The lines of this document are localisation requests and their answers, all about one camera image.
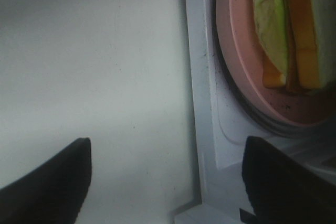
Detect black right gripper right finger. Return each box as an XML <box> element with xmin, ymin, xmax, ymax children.
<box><xmin>242</xmin><ymin>136</ymin><xmax>335</xmax><ymax>223</ymax></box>

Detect white microwave oven body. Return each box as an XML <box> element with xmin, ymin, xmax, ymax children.
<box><xmin>175</xmin><ymin>0</ymin><xmax>335</xmax><ymax>223</ymax></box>

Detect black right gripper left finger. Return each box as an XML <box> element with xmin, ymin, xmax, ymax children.
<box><xmin>1</xmin><ymin>138</ymin><xmax>92</xmax><ymax>223</ymax></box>

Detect sandwich with lettuce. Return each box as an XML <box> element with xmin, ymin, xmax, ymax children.
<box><xmin>253</xmin><ymin>0</ymin><xmax>335</xmax><ymax>93</ymax></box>

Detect pink round plate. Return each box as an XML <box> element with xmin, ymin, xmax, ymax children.
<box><xmin>216</xmin><ymin>0</ymin><xmax>335</xmax><ymax>126</ymax></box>

